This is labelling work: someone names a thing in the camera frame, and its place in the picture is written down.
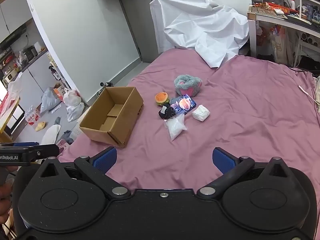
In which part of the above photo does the wooden side table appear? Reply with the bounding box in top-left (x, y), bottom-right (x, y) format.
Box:
top-left (0, 97), bottom-right (21, 142)

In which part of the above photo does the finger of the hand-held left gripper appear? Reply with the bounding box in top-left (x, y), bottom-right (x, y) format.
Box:
top-left (12, 142), bottom-right (60, 160)

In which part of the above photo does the kitchen counter cabinet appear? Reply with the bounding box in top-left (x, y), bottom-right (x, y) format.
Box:
top-left (0, 47), bottom-right (52, 110)

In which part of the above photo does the grey plastic bag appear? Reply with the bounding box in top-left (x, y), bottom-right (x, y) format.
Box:
top-left (40, 87), bottom-right (62, 114)

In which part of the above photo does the grey cloth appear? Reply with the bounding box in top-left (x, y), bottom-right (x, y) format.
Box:
top-left (59, 130), bottom-right (73, 144)

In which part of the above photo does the black cable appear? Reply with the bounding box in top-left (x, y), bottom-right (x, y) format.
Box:
top-left (287, 66), bottom-right (320, 75)

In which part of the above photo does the translucent white plastic bag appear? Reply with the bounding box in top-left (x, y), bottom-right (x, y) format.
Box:
top-left (7, 72), bottom-right (23, 103)

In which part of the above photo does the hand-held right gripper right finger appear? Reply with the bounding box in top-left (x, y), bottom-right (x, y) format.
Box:
top-left (197, 147), bottom-right (297, 200)

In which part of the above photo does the white desk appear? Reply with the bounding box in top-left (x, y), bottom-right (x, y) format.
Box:
top-left (247, 5), bottom-right (320, 58)

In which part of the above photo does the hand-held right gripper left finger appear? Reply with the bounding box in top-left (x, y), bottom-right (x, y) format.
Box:
top-left (37, 147), bottom-right (131, 197)

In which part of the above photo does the long red box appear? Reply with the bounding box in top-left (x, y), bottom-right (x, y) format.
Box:
top-left (252, 2), bottom-right (298, 14)

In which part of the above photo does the white fluffy pillow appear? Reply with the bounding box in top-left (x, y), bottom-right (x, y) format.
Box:
top-left (314, 76), bottom-right (320, 106)

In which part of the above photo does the grey door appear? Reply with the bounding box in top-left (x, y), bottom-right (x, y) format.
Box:
top-left (117, 0), bottom-right (179, 63)

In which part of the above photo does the black speckled pouch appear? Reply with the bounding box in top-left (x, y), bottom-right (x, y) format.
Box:
top-left (158, 105), bottom-right (177, 120)

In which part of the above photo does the pink bed sheet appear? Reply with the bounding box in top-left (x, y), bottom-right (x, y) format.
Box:
top-left (57, 49), bottom-right (320, 205)

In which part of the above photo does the white soft bundle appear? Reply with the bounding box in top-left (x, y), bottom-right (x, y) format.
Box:
top-left (192, 104), bottom-right (210, 122)

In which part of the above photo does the beige tote bag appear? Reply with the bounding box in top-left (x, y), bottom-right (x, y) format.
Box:
top-left (271, 26), bottom-right (300, 65)

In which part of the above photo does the blue and pink packet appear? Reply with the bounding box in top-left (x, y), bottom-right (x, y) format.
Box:
top-left (171, 95), bottom-right (198, 116)

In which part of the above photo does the grey fluffy plush toy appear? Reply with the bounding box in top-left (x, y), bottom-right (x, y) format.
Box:
top-left (174, 74), bottom-right (202, 97)

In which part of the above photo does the red and white bag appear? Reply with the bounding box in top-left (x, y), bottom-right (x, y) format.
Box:
top-left (25, 105), bottom-right (41, 126)

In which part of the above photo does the brown cardboard box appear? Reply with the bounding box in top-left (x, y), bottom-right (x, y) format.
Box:
top-left (79, 87), bottom-right (144, 148)

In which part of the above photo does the burger plush toy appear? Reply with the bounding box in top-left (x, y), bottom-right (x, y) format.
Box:
top-left (155, 92), bottom-right (170, 107)

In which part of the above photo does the orange cardboard carton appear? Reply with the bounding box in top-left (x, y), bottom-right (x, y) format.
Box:
top-left (53, 84), bottom-right (65, 101)

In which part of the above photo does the white cover cloth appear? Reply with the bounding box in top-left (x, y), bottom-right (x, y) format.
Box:
top-left (149, 0), bottom-right (250, 68)

